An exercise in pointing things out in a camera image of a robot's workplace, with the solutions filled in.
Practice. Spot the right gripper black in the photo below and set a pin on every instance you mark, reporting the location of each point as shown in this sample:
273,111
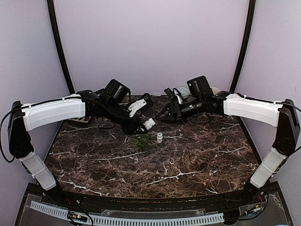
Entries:
177,114

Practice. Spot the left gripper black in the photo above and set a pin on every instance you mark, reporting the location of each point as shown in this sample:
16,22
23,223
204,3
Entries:
130,129

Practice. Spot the white pill bottle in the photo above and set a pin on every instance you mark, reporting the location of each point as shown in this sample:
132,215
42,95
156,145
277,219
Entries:
149,123

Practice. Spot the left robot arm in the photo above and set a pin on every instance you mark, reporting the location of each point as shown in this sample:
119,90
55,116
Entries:
102,103

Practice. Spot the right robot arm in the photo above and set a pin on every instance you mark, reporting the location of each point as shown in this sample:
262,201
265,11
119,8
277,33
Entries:
281,115

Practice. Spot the white bottle cap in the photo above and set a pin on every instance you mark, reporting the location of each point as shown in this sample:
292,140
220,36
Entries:
159,137

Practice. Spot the pale green bowl right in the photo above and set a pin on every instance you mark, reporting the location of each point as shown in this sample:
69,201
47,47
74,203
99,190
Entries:
184,91

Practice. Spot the floral square plate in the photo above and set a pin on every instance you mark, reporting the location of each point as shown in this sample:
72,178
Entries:
81,119

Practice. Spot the cream floral mug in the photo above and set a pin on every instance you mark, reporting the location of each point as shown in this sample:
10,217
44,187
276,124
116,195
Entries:
215,90

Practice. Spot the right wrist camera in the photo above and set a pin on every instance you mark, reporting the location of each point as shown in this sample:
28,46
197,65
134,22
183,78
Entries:
175,95

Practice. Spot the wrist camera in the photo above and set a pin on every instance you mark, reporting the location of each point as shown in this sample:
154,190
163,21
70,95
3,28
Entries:
139,104
175,95

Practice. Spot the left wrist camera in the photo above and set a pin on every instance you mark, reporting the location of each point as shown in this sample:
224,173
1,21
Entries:
139,104

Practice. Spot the white slotted cable duct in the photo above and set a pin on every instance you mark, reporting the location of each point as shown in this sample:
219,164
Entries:
128,218

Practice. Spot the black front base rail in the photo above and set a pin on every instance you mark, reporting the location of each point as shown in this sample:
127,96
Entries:
270,195

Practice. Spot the right black frame post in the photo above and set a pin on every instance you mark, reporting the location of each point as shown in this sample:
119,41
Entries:
244,45

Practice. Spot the black frame post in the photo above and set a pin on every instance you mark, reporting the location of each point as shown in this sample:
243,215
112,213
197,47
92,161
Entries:
244,45
59,46

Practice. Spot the left black frame post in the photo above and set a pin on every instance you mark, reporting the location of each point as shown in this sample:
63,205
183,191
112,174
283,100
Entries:
59,46

